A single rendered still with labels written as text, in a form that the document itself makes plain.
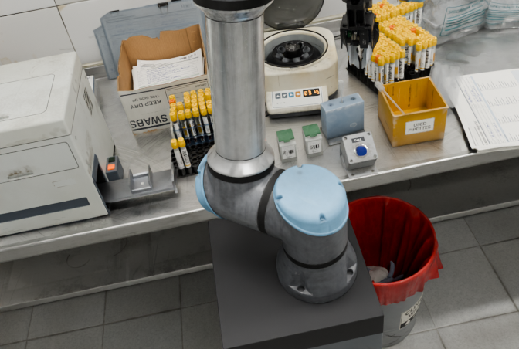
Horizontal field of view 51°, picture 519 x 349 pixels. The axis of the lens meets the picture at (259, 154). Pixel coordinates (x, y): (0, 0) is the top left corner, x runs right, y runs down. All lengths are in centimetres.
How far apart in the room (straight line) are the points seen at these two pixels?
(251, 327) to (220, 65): 47
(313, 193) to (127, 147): 76
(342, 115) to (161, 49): 64
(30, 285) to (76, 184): 92
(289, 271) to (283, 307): 7
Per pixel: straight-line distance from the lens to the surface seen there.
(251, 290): 104
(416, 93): 146
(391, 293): 168
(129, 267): 203
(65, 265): 214
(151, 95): 147
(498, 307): 218
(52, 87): 127
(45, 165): 125
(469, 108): 149
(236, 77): 80
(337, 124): 137
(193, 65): 166
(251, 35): 78
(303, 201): 85
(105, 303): 232
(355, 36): 127
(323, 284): 98
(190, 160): 138
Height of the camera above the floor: 179
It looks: 42 degrees down
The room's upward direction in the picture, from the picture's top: 10 degrees counter-clockwise
